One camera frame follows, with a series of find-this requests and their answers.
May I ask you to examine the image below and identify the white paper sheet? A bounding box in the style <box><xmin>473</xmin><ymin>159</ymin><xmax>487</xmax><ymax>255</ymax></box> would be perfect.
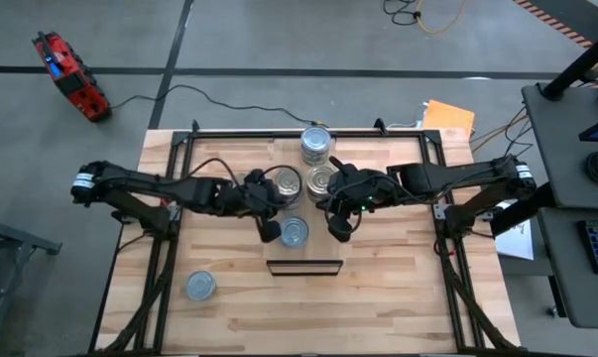
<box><xmin>494</xmin><ymin>217</ymin><xmax>536</xmax><ymax>262</ymax></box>

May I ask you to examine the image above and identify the long black floor cable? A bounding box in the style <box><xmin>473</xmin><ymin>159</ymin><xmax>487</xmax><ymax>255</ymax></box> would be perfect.
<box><xmin>109</xmin><ymin>83</ymin><xmax>324</xmax><ymax>129</ymax></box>

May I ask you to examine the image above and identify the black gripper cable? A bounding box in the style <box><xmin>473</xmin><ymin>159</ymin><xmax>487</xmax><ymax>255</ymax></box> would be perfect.
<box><xmin>322</xmin><ymin>185</ymin><xmax>367</xmax><ymax>234</ymax></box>
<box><xmin>258</xmin><ymin>164</ymin><xmax>305</xmax><ymax>210</ymax></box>

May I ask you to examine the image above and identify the yellow floor cable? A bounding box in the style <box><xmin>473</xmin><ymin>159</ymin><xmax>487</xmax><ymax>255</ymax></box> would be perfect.
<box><xmin>415</xmin><ymin>0</ymin><xmax>467</xmax><ymax>35</ymax></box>

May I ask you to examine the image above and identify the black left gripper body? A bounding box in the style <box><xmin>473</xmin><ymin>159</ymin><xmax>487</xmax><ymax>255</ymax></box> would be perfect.
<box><xmin>213</xmin><ymin>171</ymin><xmax>283</xmax><ymax>219</ymax></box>

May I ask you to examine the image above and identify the silver-lid teal-label can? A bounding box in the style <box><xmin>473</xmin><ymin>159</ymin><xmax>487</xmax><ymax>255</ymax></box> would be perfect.
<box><xmin>280</xmin><ymin>216</ymin><xmax>310</xmax><ymax>250</ymax></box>
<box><xmin>185</xmin><ymin>270</ymin><xmax>217</xmax><ymax>302</ymax></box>
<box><xmin>300</xmin><ymin>126</ymin><xmax>332</xmax><ymax>155</ymax></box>

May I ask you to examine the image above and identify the black desk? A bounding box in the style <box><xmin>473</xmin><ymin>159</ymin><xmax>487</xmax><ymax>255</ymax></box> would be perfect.
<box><xmin>520</xmin><ymin>81</ymin><xmax>598</xmax><ymax>329</ymax></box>

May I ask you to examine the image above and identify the black metal pole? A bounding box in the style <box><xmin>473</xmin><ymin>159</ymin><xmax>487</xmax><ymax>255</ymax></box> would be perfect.
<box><xmin>540</xmin><ymin>27</ymin><xmax>598</xmax><ymax>102</ymax></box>

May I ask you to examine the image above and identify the looped black floor cable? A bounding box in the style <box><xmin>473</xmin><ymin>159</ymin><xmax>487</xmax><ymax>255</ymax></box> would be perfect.
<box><xmin>382</xmin><ymin>0</ymin><xmax>423</xmax><ymax>27</ymax></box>

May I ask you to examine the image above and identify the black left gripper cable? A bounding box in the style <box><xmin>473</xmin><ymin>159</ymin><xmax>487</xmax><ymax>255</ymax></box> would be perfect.
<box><xmin>258</xmin><ymin>164</ymin><xmax>305</xmax><ymax>210</ymax></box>

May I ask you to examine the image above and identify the black cable bundle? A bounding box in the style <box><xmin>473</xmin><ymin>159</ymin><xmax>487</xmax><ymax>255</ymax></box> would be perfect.
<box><xmin>471</xmin><ymin>105</ymin><xmax>534</xmax><ymax>165</ymax></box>

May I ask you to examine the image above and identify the orange paper folder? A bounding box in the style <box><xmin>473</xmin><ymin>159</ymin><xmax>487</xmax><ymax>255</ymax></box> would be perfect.
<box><xmin>421</xmin><ymin>98</ymin><xmax>477</xmax><ymax>143</ymax></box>

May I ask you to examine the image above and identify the grey metal stand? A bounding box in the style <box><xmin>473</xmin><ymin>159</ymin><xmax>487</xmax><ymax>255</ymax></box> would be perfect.
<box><xmin>0</xmin><ymin>200</ymin><xmax>62</xmax><ymax>318</ymax></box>

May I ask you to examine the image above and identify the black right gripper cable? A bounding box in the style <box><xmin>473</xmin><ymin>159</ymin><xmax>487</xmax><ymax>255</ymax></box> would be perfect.
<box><xmin>322</xmin><ymin>185</ymin><xmax>367</xmax><ymax>234</ymax></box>

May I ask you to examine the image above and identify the wooden shelf with black frame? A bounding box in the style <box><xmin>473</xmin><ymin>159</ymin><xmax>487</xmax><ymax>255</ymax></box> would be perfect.
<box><xmin>266</xmin><ymin>137</ymin><xmax>344</xmax><ymax>277</ymax></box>

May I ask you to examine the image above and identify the black aluminium rig frame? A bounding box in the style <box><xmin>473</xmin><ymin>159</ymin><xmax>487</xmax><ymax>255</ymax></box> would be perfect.
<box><xmin>87</xmin><ymin>118</ymin><xmax>523</xmax><ymax>357</ymax></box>

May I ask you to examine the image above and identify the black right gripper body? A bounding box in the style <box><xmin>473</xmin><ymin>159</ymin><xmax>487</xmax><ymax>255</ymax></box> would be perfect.
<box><xmin>327</xmin><ymin>168</ymin><xmax>402</xmax><ymax>214</ymax></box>

